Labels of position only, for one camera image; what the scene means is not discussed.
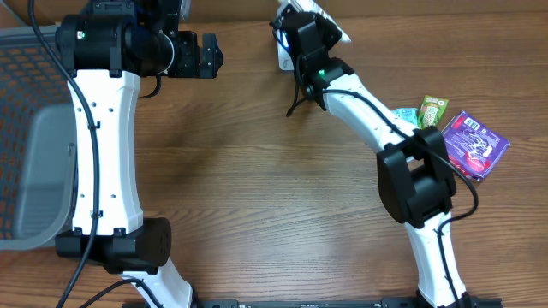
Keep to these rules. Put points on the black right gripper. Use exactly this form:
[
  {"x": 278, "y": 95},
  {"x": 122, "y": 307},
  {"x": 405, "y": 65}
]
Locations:
[{"x": 326, "y": 37}]

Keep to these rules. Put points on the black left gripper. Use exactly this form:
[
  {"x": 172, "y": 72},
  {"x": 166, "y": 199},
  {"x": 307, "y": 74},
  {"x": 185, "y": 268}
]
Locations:
[{"x": 188, "y": 54}]

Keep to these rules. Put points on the white tube with gold cap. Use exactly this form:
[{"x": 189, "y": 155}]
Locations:
[{"x": 308, "y": 6}]

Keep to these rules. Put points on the teal snack packet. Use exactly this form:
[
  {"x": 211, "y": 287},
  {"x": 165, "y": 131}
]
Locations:
[{"x": 410, "y": 115}]

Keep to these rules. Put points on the green yellow snack packet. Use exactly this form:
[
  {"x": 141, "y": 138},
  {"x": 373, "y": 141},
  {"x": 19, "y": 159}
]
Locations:
[{"x": 431, "y": 111}]

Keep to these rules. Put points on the purple Carefree package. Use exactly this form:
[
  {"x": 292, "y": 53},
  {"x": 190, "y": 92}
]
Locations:
[{"x": 473, "y": 148}]

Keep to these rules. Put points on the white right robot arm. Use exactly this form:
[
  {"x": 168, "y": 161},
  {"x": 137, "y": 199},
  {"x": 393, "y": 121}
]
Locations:
[{"x": 415, "y": 178}]

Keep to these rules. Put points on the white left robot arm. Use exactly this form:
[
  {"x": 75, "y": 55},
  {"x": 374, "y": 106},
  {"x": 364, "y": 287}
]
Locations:
[{"x": 105, "y": 51}]

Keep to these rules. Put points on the white barcode scanner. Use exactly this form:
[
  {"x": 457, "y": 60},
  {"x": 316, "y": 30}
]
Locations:
[{"x": 285, "y": 60}]

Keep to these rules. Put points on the grey plastic mesh basket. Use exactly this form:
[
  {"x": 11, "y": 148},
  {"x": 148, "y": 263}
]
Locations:
[{"x": 38, "y": 145}]

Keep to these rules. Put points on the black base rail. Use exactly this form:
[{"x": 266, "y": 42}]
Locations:
[{"x": 393, "y": 302}]

